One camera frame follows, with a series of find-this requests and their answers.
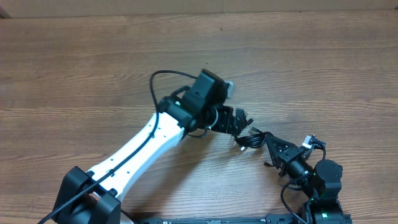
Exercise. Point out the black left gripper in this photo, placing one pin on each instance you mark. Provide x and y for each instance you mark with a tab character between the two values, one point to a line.
225	124

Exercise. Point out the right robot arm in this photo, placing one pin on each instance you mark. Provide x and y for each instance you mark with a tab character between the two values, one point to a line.
316	176

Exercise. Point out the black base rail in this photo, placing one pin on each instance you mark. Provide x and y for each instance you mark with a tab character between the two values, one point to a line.
214	220

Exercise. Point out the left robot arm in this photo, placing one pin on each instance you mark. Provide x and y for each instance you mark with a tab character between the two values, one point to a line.
95	196

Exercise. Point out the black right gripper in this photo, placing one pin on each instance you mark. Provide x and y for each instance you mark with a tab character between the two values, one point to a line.
290	151

